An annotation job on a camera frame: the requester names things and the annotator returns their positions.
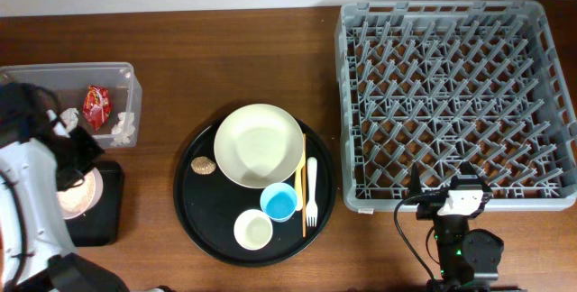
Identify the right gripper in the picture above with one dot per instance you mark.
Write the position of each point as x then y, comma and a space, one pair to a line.
426, 211

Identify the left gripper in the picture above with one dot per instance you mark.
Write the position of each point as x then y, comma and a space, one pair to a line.
84, 149

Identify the white napkin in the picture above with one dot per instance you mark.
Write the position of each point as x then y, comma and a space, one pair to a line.
70, 119

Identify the red snack wrapper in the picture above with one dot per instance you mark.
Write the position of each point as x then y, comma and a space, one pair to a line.
97, 107

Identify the small pink plate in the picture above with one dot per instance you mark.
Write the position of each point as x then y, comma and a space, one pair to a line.
85, 194

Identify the small white tissue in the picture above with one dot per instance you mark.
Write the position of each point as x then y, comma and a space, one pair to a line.
123, 130

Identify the brown cookie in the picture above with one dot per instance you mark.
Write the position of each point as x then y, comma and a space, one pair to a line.
203, 165

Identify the white cup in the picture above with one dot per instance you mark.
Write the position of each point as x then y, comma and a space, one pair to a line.
253, 229

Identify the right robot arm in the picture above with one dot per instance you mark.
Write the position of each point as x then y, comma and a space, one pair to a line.
468, 259

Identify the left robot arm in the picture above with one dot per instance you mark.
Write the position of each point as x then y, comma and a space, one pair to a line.
39, 158

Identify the clear plastic waste bin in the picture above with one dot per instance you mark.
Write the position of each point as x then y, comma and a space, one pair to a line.
70, 84

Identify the grey dishwasher rack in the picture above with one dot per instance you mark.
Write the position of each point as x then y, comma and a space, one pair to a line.
436, 84

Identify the black rectangular tray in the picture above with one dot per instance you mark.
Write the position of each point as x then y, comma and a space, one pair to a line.
99, 225

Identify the white plastic fork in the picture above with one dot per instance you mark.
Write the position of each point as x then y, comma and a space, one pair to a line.
311, 207

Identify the orange chopstick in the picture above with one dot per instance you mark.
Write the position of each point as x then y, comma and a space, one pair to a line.
303, 178

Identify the blue cup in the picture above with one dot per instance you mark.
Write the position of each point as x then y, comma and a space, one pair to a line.
279, 202

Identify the round black serving tray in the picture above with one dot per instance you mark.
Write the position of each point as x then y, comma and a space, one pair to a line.
208, 205

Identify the large beige plate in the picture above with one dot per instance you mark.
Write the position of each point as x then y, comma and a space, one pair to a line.
258, 145

